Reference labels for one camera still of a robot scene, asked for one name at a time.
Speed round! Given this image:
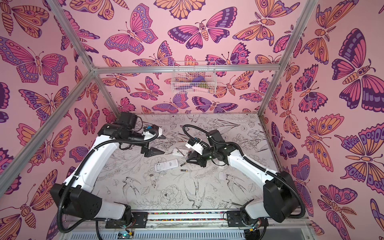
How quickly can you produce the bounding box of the white wire basket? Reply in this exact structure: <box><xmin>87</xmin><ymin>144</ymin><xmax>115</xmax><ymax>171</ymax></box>
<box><xmin>170</xmin><ymin>61</ymin><xmax>217</xmax><ymax>95</ymax></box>

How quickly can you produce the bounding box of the white battery cover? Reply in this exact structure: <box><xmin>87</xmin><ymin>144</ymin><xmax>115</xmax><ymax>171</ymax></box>
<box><xmin>218</xmin><ymin>172</ymin><xmax>227</xmax><ymax>181</ymax></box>

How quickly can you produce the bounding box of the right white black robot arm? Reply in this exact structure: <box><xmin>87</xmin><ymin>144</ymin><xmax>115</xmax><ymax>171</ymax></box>
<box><xmin>186</xmin><ymin>130</ymin><xmax>306</xmax><ymax>226</ymax></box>

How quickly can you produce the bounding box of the purple object in basket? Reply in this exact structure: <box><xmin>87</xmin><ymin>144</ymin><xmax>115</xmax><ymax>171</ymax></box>
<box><xmin>191</xmin><ymin>76</ymin><xmax>206</xmax><ymax>85</ymax></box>

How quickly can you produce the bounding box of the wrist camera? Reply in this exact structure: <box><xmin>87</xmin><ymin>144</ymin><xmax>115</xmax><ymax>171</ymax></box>
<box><xmin>142</xmin><ymin>125</ymin><xmax>164</xmax><ymax>140</ymax></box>
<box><xmin>185</xmin><ymin>138</ymin><xmax>209</xmax><ymax>155</ymax></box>

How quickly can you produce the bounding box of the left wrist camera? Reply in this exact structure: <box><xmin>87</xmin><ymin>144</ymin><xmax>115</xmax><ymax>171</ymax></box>
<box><xmin>142</xmin><ymin>125</ymin><xmax>164</xmax><ymax>140</ymax></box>

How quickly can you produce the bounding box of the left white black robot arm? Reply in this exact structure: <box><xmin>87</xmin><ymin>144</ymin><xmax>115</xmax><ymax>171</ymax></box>
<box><xmin>50</xmin><ymin>112</ymin><xmax>164</xmax><ymax>234</ymax></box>

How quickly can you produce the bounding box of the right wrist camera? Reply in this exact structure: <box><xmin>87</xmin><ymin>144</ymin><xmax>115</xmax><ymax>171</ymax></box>
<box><xmin>185</xmin><ymin>138</ymin><xmax>209</xmax><ymax>155</ymax></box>

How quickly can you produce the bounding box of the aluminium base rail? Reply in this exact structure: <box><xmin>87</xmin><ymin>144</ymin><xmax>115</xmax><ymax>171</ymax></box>
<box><xmin>58</xmin><ymin>209</ymin><xmax>316</xmax><ymax>240</ymax></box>

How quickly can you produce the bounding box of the white remote with display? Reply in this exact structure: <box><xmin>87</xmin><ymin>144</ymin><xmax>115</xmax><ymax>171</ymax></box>
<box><xmin>155</xmin><ymin>159</ymin><xmax>179</xmax><ymax>172</ymax></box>

